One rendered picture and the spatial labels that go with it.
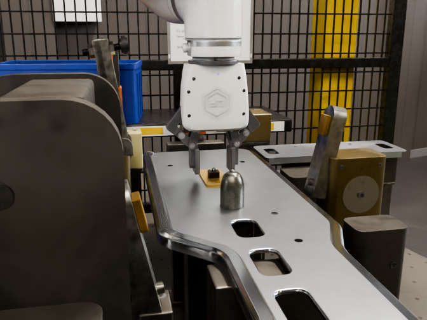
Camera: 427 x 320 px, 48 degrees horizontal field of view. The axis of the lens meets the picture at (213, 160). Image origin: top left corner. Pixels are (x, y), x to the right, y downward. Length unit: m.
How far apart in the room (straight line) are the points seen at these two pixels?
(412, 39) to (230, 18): 4.20
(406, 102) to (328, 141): 4.17
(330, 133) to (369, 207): 0.13
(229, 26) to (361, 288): 0.40
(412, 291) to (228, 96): 0.62
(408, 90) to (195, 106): 4.25
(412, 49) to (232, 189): 4.30
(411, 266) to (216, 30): 0.77
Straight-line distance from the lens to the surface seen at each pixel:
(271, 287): 0.45
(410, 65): 4.85
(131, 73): 1.05
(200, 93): 0.70
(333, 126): 0.72
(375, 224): 0.64
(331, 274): 0.48
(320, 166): 0.72
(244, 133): 0.74
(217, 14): 0.68
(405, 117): 4.91
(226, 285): 0.47
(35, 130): 0.26
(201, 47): 0.69
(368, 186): 0.76
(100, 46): 0.69
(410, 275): 1.18
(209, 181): 0.73
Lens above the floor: 1.22
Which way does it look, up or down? 15 degrees down
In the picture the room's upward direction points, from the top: straight up
